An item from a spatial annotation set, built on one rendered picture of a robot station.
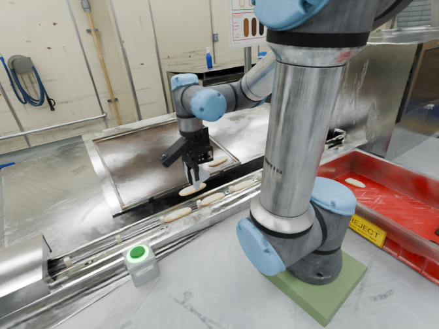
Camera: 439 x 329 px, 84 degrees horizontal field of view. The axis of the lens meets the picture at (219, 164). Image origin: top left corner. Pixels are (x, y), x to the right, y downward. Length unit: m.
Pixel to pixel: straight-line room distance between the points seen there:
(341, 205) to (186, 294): 0.43
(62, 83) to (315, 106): 4.18
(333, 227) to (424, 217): 0.52
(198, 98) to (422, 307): 0.69
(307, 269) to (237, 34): 1.45
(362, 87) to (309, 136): 0.91
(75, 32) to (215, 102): 3.86
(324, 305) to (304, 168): 0.37
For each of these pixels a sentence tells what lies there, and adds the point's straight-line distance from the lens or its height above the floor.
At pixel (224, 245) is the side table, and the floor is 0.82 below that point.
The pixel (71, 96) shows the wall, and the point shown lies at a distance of 4.40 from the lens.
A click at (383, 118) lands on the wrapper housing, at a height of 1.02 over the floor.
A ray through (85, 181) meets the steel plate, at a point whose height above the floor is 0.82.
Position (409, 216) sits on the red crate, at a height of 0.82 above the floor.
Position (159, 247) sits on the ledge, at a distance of 0.79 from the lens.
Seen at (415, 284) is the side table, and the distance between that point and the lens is 0.81.
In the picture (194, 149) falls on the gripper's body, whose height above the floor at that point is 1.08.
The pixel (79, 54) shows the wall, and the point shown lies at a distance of 4.36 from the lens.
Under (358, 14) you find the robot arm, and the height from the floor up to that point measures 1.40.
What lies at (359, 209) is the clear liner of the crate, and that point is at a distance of 0.82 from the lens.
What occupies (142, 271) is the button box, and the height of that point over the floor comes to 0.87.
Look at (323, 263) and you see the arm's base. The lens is 0.64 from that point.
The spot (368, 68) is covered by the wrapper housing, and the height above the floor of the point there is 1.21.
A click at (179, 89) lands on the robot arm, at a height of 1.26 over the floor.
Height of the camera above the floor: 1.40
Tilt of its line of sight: 29 degrees down
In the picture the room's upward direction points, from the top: 5 degrees counter-clockwise
